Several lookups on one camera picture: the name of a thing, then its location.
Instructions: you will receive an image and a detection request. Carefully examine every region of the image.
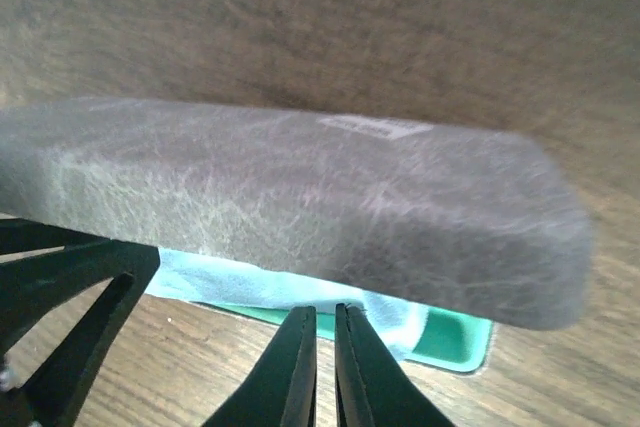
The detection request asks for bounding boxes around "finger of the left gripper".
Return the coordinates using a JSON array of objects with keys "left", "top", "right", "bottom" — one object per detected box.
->
[{"left": 1, "top": 218, "right": 160, "bottom": 426}]

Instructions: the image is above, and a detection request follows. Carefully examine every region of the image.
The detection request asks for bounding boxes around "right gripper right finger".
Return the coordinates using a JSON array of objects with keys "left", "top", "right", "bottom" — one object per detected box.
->
[{"left": 335, "top": 304, "right": 450, "bottom": 427}]

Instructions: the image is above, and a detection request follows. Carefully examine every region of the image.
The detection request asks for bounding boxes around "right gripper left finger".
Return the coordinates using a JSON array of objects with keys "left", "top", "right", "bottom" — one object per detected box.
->
[{"left": 204, "top": 307, "right": 317, "bottom": 427}]

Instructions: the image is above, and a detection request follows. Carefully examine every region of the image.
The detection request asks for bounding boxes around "light blue cleaning cloth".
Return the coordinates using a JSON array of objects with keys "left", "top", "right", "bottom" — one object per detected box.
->
[{"left": 146, "top": 248, "right": 429, "bottom": 360}]

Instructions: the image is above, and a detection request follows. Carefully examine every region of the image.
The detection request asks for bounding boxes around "green glasses case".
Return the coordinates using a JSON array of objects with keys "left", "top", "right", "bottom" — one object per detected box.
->
[{"left": 1, "top": 97, "right": 592, "bottom": 360}]

